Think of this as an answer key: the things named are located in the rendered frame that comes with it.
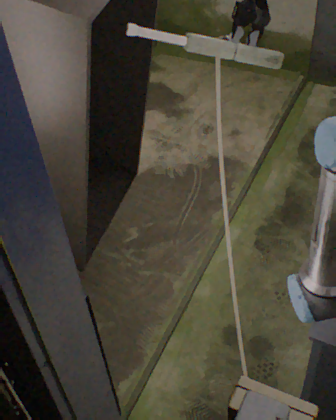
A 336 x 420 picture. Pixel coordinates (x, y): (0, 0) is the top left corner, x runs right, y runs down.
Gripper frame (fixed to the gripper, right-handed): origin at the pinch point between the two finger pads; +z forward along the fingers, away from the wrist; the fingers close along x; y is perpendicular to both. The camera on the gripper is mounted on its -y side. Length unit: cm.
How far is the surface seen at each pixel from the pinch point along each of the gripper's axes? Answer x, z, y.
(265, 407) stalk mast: 33, 21, -120
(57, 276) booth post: 53, 37, -73
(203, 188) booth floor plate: -49, 93, 106
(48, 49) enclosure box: 57, 9, -9
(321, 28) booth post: -116, 3, 166
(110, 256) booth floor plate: 1, 125, 76
